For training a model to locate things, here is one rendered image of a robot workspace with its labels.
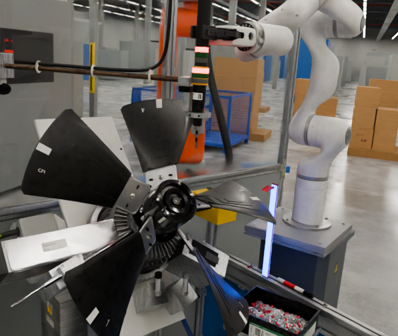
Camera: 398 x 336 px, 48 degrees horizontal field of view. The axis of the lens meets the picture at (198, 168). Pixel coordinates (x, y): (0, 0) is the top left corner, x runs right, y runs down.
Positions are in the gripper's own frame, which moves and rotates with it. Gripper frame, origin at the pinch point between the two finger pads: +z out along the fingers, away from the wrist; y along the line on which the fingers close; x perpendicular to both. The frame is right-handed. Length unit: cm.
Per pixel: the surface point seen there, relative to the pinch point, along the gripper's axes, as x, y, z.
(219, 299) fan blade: -62, -21, 8
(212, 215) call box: -62, 24, -31
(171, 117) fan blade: -23.5, 13.7, -1.8
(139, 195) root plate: -41.0, 2.4, 15.7
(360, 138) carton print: -130, 329, -674
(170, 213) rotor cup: -43.9, -6.5, 12.4
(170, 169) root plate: -36.2, 4.7, 4.5
